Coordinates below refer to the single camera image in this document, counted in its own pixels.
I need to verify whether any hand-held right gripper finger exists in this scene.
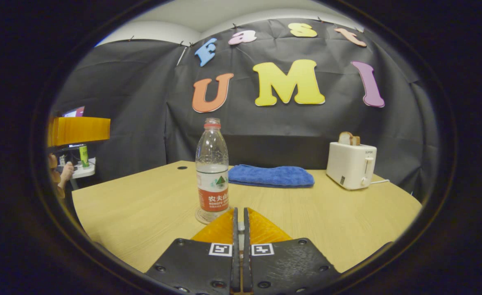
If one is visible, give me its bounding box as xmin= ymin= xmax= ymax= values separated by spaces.
xmin=243 ymin=207 xmax=342 ymax=295
xmin=146 ymin=207 xmax=241 ymax=295

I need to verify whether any round brown coaster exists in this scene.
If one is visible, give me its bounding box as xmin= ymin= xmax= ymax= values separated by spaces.
xmin=195 ymin=207 xmax=225 ymax=225

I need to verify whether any clear plastic water bottle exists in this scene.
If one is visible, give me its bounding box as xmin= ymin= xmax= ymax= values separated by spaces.
xmin=195 ymin=118 xmax=230 ymax=224

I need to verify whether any computer monitor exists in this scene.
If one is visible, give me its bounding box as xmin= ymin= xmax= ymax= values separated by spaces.
xmin=59 ymin=106 xmax=88 ymax=151

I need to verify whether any small white side table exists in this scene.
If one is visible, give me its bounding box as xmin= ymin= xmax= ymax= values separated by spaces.
xmin=57 ymin=158 xmax=96 ymax=179

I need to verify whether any blue folded towel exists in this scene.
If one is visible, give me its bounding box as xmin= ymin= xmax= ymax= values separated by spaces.
xmin=228 ymin=164 xmax=315 ymax=188

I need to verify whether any white toaster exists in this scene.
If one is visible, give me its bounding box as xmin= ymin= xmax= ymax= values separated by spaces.
xmin=326 ymin=141 xmax=377 ymax=190

